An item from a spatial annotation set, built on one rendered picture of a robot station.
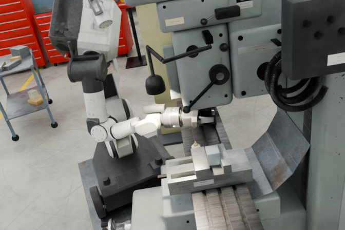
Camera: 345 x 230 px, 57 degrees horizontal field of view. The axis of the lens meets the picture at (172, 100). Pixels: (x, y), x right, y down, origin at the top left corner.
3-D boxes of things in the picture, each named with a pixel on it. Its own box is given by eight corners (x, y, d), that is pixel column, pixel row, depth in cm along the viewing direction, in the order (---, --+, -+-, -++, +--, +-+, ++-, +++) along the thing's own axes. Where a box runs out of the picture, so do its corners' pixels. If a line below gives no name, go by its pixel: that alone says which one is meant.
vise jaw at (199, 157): (196, 178, 129) (195, 170, 127) (191, 155, 142) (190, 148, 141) (210, 175, 129) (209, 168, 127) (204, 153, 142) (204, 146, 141)
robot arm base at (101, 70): (73, 89, 144) (64, 73, 134) (77, 67, 151) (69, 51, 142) (106, 87, 143) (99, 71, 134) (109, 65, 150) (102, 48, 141)
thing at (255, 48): (235, 101, 116) (231, 32, 104) (222, 75, 137) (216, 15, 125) (287, 93, 116) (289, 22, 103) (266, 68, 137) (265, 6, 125)
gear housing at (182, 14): (160, 35, 103) (155, 3, 98) (158, 17, 124) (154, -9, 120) (264, 17, 102) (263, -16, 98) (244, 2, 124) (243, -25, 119)
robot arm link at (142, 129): (160, 130, 133) (135, 138, 139) (165, 116, 140) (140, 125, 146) (152, 119, 130) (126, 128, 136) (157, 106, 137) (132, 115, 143)
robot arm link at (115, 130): (133, 136, 138) (99, 148, 146) (142, 127, 147) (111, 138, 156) (122, 114, 137) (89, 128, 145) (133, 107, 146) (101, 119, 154)
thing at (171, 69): (171, 99, 125) (162, 49, 116) (170, 95, 129) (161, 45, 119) (181, 97, 125) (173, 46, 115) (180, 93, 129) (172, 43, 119)
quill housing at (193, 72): (184, 115, 119) (171, 31, 104) (179, 91, 138) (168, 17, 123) (235, 106, 119) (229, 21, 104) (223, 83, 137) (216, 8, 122)
